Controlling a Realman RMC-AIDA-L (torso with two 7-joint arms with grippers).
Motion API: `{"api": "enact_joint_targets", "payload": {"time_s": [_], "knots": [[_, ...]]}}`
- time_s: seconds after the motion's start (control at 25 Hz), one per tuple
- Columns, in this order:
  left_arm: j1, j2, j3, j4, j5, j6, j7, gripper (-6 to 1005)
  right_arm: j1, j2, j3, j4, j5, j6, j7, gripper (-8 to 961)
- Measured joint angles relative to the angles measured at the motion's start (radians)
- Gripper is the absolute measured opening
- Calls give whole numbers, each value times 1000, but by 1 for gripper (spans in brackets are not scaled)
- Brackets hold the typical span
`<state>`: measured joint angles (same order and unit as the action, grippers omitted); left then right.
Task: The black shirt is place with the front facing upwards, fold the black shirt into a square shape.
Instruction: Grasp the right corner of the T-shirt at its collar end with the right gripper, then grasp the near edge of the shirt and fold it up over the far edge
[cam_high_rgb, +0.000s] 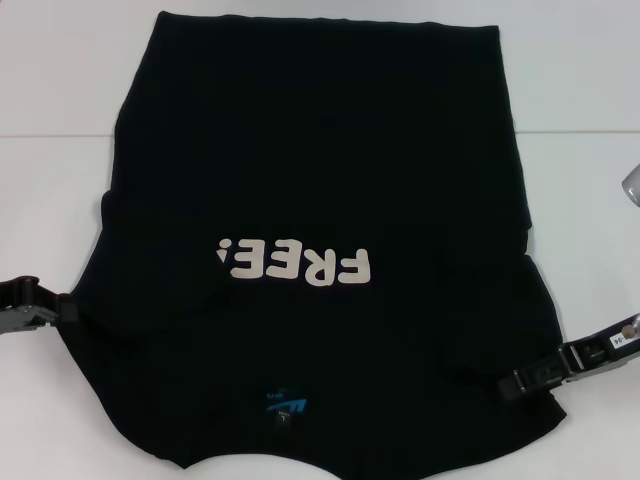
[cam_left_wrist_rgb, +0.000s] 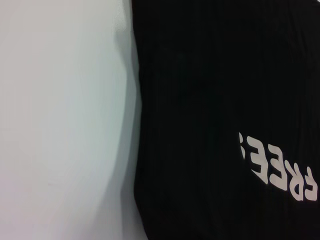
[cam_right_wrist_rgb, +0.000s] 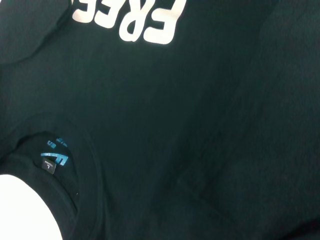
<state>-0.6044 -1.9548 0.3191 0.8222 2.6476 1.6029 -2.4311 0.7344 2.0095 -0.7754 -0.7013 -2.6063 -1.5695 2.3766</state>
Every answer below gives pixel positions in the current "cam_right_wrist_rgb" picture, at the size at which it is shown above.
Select black shirt with FREE print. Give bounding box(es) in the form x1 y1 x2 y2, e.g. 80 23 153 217
0 0 320 240

